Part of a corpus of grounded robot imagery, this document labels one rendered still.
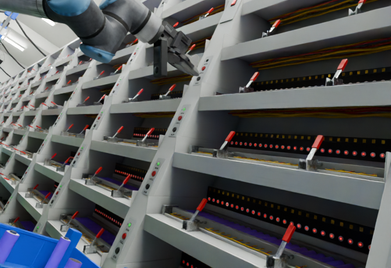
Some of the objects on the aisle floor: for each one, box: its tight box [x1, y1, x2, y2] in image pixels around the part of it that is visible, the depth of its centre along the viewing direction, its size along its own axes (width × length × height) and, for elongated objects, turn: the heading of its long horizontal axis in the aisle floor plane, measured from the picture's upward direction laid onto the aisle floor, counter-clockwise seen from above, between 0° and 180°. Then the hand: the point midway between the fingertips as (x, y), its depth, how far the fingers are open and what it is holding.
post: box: [101, 0, 287, 268], centre depth 114 cm, size 20×9×181 cm, turn 1°
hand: (195, 75), depth 111 cm, fingers closed
